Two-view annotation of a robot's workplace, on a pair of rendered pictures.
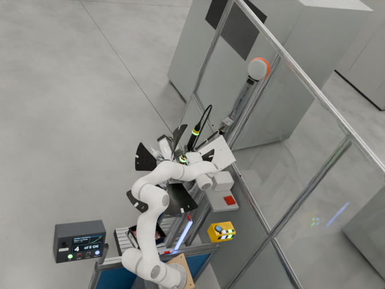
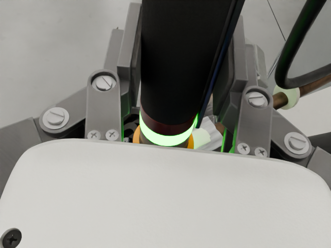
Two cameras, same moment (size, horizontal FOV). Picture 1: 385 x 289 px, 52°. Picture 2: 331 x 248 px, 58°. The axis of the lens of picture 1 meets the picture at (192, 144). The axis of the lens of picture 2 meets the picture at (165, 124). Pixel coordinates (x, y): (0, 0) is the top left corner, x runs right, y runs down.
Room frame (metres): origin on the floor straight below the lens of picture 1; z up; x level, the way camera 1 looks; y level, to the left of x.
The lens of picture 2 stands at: (1.89, -0.04, 1.61)
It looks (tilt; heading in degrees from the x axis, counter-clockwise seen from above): 59 degrees down; 34
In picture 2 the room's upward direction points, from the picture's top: 9 degrees clockwise
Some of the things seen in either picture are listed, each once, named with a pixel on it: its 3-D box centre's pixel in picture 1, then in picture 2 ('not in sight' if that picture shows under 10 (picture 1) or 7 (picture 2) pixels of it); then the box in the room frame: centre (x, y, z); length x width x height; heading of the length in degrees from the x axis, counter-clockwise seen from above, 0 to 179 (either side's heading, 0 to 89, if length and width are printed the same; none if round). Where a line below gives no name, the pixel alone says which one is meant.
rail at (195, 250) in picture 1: (161, 256); not in sight; (1.62, -0.12, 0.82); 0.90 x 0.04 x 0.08; 127
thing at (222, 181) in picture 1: (220, 179); not in sight; (2.47, -0.33, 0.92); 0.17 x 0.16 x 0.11; 127
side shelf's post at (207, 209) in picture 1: (200, 222); not in sight; (2.39, -0.36, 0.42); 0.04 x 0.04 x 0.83; 37
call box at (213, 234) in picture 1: (220, 232); not in sight; (1.86, -0.44, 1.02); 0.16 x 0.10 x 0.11; 127
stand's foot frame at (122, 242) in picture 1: (152, 248); not in sight; (2.20, -0.06, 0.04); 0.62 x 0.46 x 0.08; 127
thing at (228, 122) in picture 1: (227, 124); not in sight; (2.57, -0.18, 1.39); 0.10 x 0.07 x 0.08; 162
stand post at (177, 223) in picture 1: (183, 212); not in sight; (2.28, -0.17, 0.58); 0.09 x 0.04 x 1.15; 37
